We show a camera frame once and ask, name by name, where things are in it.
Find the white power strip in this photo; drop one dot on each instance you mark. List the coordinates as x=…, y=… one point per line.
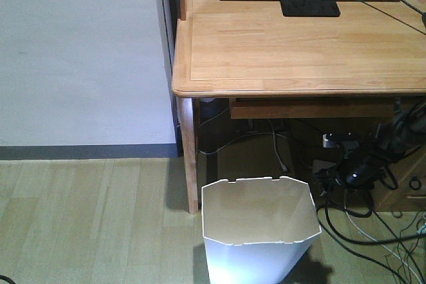
x=321, y=166

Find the wooden desk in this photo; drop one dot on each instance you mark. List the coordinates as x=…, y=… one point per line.
x=269, y=65

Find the white plastic trash bin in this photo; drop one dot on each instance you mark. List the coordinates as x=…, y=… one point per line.
x=255, y=230

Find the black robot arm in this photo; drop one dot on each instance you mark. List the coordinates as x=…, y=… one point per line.
x=394, y=140

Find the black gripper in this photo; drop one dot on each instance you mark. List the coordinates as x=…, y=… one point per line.
x=356, y=171

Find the wooden drawer cabinet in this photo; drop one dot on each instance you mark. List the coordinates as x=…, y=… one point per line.
x=410, y=195

